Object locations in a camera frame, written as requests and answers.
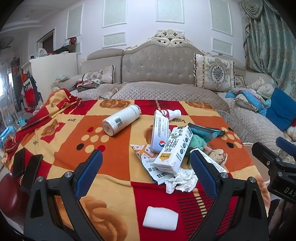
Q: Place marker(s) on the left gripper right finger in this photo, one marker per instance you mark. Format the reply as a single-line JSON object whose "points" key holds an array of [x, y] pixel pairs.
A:
{"points": [[208, 176]]}

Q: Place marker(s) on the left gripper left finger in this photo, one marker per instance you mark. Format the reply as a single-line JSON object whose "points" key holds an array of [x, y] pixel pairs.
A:
{"points": [[85, 173]]}

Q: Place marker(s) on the long white barcode box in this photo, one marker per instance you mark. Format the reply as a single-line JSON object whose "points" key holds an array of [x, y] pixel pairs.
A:
{"points": [[210, 160]]}

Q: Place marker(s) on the white tissue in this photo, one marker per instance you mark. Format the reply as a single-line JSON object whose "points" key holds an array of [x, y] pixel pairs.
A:
{"points": [[185, 181]]}

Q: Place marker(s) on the green plush toy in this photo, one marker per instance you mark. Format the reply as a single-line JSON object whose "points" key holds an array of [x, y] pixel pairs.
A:
{"points": [[200, 143]]}

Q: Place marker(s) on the white green milk carton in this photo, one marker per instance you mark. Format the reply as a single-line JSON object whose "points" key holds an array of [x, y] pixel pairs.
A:
{"points": [[171, 156]]}

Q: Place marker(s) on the orange white snack wrapper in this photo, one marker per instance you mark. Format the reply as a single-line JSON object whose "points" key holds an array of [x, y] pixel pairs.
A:
{"points": [[147, 157]]}

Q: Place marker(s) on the white blue toothpaste box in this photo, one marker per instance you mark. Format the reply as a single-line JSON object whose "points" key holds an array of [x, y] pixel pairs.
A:
{"points": [[160, 132]]}

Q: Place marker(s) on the beige round trash bin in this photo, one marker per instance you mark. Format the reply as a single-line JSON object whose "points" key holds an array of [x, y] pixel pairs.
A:
{"points": [[263, 170]]}

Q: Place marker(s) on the santa plush toy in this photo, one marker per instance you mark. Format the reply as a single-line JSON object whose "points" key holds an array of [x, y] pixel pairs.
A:
{"points": [[291, 131]]}

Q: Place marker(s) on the white thermos bottle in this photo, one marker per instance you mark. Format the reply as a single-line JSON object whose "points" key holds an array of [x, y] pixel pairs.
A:
{"points": [[118, 121]]}

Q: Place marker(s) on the orange red patterned blanket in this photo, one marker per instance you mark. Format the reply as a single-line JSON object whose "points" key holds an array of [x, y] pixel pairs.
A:
{"points": [[66, 130]]}

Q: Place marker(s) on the white sponge block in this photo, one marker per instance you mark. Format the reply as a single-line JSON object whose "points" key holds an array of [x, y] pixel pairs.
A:
{"points": [[160, 218]]}

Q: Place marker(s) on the blue cushion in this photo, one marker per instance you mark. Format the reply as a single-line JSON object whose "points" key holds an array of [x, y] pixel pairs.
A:
{"points": [[282, 110]]}

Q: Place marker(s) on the white pink yogurt bottle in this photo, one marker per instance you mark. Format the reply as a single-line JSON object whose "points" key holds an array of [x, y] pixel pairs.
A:
{"points": [[171, 114]]}

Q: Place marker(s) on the colourful striped cloth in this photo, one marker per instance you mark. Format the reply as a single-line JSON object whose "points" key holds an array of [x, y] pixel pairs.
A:
{"points": [[249, 99]]}

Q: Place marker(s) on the pile of clothes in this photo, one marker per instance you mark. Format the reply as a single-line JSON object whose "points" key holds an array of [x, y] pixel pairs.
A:
{"points": [[81, 86]]}

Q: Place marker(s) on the small beige cushion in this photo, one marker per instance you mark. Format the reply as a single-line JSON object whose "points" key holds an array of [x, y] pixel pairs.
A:
{"points": [[103, 76]]}

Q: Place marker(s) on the large ornate embroidered cushion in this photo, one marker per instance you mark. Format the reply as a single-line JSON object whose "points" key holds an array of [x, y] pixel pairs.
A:
{"points": [[214, 73]]}

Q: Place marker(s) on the white cabinet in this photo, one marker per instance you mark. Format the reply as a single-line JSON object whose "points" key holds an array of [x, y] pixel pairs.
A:
{"points": [[45, 70]]}

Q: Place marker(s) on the grey tufted sofa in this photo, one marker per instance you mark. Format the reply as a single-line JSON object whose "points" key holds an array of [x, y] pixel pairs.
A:
{"points": [[155, 71]]}

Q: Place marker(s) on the teal patterned curtain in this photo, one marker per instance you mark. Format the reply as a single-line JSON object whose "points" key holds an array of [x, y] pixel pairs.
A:
{"points": [[269, 44]]}

